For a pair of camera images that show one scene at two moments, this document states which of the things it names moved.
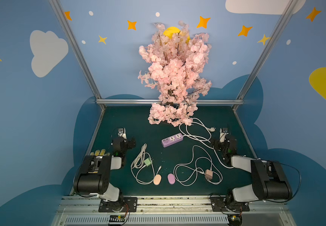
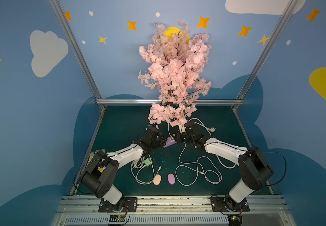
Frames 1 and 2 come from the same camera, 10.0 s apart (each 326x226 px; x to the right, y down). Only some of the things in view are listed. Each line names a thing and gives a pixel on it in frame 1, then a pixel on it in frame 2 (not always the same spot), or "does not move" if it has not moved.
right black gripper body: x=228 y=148 → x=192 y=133
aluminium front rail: x=178 y=212 does not move
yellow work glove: x=98 y=153 does not move
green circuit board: x=117 y=218 does not move
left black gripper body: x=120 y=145 → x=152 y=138
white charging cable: x=186 y=174 → x=196 y=163
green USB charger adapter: x=147 y=162 does not move
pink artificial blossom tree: x=177 y=58 does not move
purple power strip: x=172 y=140 does not move
